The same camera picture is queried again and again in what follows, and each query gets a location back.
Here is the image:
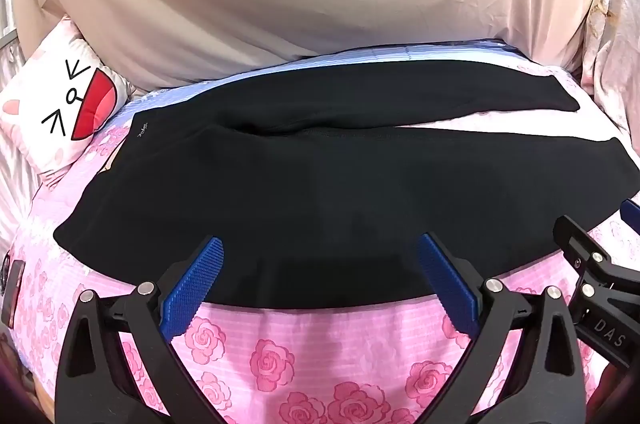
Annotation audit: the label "pink rose print bed sheet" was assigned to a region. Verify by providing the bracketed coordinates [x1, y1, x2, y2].
[0, 39, 640, 424]

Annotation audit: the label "dark flat device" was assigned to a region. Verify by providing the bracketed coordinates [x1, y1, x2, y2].
[0, 254, 26, 331]

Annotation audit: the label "grey metal bed rail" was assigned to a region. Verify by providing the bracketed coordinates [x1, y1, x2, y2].
[0, 0, 27, 72]

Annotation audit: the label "white cat face pillow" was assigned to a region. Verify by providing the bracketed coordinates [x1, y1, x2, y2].
[0, 16, 137, 177]

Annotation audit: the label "black pants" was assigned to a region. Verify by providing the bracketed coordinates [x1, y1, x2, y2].
[54, 58, 640, 310]

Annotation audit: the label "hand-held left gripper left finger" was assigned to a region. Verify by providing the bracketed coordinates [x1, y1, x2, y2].
[54, 236, 226, 424]

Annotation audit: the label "pale floral quilt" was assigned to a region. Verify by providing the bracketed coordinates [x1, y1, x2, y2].
[575, 0, 640, 155]

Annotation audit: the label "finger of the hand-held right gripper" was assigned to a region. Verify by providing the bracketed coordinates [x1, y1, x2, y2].
[619, 198, 640, 226]
[552, 214, 640, 305]

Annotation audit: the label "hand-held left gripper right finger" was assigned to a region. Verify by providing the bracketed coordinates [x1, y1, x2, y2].
[417, 231, 587, 424]

